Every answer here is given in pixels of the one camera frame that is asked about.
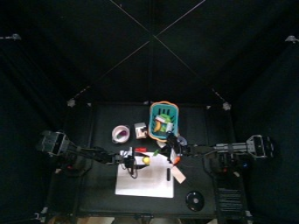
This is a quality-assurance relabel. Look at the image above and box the grey blue round lid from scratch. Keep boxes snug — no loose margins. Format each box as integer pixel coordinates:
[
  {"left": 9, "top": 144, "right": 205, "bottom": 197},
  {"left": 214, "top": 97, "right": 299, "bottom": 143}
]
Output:
[{"left": 177, "top": 136, "right": 190, "bottom": 147}]

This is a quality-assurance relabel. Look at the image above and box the white cutting board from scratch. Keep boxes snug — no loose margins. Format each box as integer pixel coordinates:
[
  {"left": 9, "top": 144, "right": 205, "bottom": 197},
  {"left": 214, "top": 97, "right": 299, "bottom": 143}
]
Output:
[{"left": 115, "top": 151, "right": 175, "bottom": 199}]

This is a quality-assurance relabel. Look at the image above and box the beige wooden spatula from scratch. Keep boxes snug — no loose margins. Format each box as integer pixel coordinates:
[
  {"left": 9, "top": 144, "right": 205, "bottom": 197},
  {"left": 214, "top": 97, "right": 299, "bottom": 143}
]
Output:
[{"left": 171, "top": 164, "right": 189, "bottom": 185}]

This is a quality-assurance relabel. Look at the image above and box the small white brown box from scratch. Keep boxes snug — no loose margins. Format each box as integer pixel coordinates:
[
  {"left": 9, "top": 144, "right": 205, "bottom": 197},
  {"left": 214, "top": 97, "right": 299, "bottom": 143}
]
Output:
[{"left": 134, "top": 122, "right": 150, "bottom": 140}]

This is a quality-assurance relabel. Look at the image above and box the green toy vegetable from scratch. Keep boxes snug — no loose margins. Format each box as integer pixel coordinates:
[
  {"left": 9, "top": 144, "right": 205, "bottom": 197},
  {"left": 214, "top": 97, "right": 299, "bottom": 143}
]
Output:
[{"left": 161, "top": 113, "right": 174, "bottom": 124}]

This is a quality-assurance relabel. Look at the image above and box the teal basket orange rim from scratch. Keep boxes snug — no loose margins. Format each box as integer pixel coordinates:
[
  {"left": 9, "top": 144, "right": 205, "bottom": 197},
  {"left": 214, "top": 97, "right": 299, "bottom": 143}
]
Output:
[{"left": 147, "top": 101, "right": 182, "bottom": 143}]

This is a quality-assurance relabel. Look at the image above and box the black round disc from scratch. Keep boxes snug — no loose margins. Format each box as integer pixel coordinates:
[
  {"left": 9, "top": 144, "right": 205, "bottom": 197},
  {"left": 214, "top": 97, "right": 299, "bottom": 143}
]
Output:
[{"left": 185, "top": 191, "right": 206, "bottom": 213}]

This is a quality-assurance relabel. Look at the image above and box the black panel white text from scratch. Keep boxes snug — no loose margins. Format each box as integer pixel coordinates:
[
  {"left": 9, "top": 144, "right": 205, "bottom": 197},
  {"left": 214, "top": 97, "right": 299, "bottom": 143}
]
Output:
[{"left": 217, "top": 186, "right": 246, "bottom": 217}]

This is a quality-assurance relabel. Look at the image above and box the black cable loop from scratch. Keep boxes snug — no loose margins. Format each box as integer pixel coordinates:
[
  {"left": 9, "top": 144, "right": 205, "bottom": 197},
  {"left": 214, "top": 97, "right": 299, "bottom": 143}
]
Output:
[{"left": 127, "top": 165, "right": 141, "bottom": 179}]

